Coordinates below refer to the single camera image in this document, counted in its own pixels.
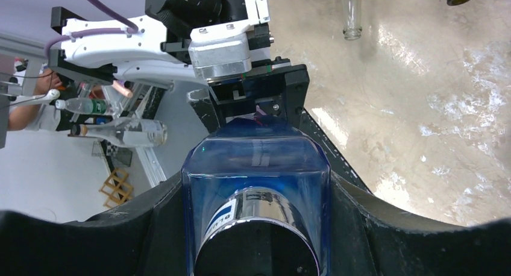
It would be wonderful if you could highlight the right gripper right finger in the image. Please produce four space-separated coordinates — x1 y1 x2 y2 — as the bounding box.
331 174 510 275

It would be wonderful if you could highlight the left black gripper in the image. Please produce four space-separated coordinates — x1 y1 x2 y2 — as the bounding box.
187 57 310 133

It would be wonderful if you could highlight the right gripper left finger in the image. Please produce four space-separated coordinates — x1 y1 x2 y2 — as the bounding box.
1 174 187 275

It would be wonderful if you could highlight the blue square bottle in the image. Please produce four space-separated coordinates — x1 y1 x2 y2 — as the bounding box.
181 117 331 275

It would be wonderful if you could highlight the clear glass bottle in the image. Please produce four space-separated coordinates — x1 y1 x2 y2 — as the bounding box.
341 0 362 40

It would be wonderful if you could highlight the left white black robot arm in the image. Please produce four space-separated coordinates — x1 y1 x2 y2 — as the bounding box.
43 0 310 132

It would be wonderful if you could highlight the background small wooden rack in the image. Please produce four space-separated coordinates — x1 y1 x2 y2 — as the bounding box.
99 168 133 209

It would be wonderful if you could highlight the background clear bottle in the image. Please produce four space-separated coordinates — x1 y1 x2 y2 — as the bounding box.
71 117 168 148

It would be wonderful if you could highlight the background green label bottle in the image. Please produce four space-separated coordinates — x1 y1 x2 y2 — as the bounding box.
54 98 108 115

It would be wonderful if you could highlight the person in background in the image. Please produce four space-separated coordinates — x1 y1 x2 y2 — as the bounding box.
8 68 108 132

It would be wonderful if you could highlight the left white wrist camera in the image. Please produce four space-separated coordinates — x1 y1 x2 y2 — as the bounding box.
188 0 271 81

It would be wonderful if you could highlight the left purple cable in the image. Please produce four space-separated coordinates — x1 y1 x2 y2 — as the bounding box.
43 0 262 60

